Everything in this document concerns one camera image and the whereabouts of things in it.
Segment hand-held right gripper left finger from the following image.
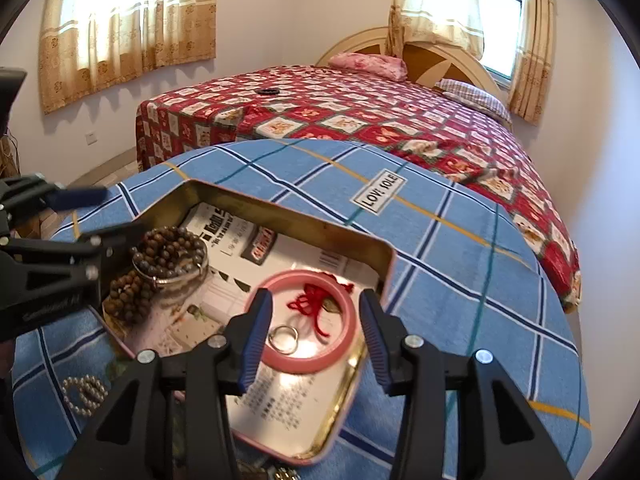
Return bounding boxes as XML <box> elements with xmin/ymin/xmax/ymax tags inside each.
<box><xmin>55</xmin><ymin>288</ymin><xmax>274</xmax><ymax>480</ymax></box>

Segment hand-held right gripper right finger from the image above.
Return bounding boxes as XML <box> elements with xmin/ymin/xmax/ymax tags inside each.
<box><xmin>359</xmin><ymin>288</ymin><xmax>576</xmax><ymax>480</ymax></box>

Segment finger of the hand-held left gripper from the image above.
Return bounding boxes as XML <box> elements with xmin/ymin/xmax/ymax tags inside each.
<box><xmin>0</xmin><ymin>174</ymin><xmax>107</xmax><ymax>227</ymax></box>
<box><xmin>0</xmin><ymin>221</ymin><xmax>147</xmax><ymax>307</ymax></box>

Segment striped pillow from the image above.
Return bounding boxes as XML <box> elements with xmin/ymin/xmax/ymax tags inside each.
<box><xmin>434</xmin><ymin>78</ymin><xmax>512</xmax><ymax>122</ymax></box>

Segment pink tin box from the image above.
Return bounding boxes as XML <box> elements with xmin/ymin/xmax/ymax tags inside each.
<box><xmin>100</xmin><ymin>178</ymin><xmax>397</xmax><ymax>466</ymax></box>

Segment bed with red patchwork cover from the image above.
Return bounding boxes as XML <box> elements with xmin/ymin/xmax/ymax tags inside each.
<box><xmin>136</xmin><ymin>64</ymin><xmax>584</xmax><ymax>314</ymax></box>

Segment window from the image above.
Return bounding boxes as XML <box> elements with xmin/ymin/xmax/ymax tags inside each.
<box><xmin>475</xmin><ymin>0</ymin><xmax>524</xmax><ymax>84</ymax></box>

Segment silver ring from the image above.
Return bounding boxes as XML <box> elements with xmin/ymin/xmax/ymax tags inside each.
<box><xmin>267</xmin><ymin>325</ymin><xmax>300</xmax><ymax>356</ymax></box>

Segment cream wooden headboard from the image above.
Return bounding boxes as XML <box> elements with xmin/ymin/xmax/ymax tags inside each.
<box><xmin>316</xmin><ymin>26</ymin><xmax>507</xmax><ymax>107</ymax></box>

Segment silver bangle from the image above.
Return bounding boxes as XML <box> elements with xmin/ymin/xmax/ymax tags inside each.
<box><xmin>131</xmin><ymin>246</ymin><xmax>209</xmax><ymax>289</ymax></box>

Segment red knot charm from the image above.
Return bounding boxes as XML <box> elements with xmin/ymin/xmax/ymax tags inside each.
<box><xmin>286</xmin><ymin>272</ymin><xmax>357</xmax><ymax>347</ymax></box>

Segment brown wooden bead necklace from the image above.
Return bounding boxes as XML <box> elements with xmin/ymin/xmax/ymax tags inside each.
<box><xmin>108</xmin><ymin>268</ymin><xmax>157</xmax><ymax>325</ymax></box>

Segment wide beige curtain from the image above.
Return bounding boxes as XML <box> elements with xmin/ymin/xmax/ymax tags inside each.
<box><xmin>39</xmin><ymin>0</ymin><xmax>220</xmax><ymax>116</ymax></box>

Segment tied beige curtain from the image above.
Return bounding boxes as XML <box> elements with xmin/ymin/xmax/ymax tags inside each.
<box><xmin>389</xmin><ymin>0</ymin><xmax>485</xmax><ymax>62</ymax></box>

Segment pink bangle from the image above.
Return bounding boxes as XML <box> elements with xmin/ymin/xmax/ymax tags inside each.
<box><xmin>242</xmin><ymin>269</ymin><xmax>370</xmax><ymax>375</ymax></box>

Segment narrow beige curtain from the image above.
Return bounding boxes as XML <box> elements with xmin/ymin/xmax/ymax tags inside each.
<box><xmin>507</xmin><ymin>0</ymin><xmax>557</xmax><ymax>127</ymax></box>

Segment blue checked cloth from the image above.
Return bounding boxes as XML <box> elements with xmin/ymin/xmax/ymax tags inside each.
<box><xmin>10</xmin><ymin>139</ymin><xmax>594</xmax><ymax>480</ymax></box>

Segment dark bead bracelet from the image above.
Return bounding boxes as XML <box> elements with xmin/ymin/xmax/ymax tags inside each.
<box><xmin>132</xmin><ymin>226</ymin><xmax>208</xmax><ymax>281</ymax></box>

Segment pearl bracelet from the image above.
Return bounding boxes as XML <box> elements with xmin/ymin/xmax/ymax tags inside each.
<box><xmin>62</xmin><ymin>374</ymin><xmax>109</xmax><ymax>417</ymax></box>

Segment pink floral pillow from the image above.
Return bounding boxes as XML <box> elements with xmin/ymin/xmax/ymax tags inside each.
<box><xmin>327</xmin><ymin>52</ymin><xmax>409</xmax><ymax>81</ymax></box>

